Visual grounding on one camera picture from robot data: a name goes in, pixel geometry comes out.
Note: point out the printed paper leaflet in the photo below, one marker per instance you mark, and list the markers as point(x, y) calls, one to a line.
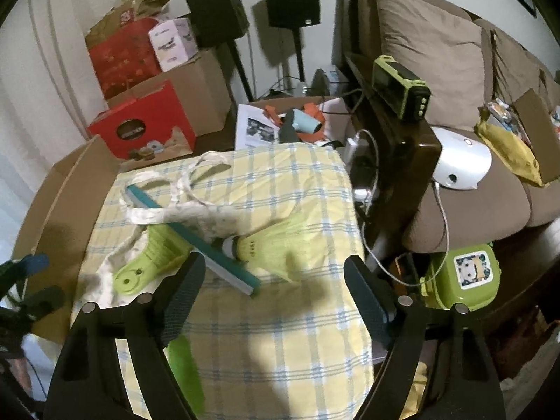
point(253, 129)

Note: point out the red gift bag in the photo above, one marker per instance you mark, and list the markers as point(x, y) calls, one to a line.
point(122, 57)

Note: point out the black speaker stand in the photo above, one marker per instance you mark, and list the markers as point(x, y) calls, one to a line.
point(299, 52)
point(240, 70)

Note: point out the long green shoehorn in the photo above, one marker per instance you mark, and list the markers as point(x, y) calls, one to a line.
point(186, 372)

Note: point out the white small carton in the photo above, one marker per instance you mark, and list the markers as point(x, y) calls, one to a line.
point(173, 43)

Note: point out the teal hair dryer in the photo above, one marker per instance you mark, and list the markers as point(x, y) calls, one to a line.
point(304, 124)

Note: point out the black speaker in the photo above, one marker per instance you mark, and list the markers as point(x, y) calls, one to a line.
point(291, 0)
point(216, 11)

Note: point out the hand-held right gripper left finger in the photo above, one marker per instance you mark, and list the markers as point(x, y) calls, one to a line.
point(183, 302)

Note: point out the yellow bag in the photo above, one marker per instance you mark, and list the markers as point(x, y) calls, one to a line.
point(507, 148)

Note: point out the red gift box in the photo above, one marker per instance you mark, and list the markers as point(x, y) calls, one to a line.
point(148, 113)

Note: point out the grey electronic box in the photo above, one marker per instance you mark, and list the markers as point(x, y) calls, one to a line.
point(328, 79)

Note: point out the flat cardboard piece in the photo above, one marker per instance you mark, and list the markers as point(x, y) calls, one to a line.
point(536, 127)

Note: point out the green and black portable radio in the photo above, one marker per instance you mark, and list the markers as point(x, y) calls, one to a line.
point(402, 87)

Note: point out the yellow plaid tablecloth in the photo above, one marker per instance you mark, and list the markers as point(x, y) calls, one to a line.
point(280, 350)

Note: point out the white cloth tote bag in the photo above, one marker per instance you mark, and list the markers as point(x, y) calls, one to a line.
point(144, 215)

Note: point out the large brown cushion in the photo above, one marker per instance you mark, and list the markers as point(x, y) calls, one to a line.
point(428, 48)

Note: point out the white round appliance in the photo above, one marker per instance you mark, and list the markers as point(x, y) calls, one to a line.
point(459, 157)

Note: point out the brown closed cardboard box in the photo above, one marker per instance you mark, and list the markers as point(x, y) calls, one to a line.
point(205, 96)

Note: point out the crumpled gold paper bag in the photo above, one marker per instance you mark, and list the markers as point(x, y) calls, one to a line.
point(127, 4)

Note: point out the green lunch box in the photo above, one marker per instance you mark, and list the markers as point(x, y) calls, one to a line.
point(463, 275)

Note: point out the yellow shuttlecock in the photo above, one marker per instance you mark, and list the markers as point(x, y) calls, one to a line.
point(271, 245)

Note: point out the white power adapter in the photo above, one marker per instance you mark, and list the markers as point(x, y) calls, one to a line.
point(358, 148)

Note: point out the white curtain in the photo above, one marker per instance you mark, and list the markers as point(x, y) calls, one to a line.
point(26, 74)

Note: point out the brown sofa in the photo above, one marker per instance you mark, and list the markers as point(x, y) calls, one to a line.
point(472, 210)

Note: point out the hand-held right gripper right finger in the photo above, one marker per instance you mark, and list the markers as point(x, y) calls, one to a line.
point(369, 302)

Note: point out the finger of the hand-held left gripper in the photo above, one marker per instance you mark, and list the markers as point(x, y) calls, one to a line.
point(43, 299)
point(35, 261)

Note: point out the paper shopping bag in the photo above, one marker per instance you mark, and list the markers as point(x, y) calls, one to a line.
point(533, 358)

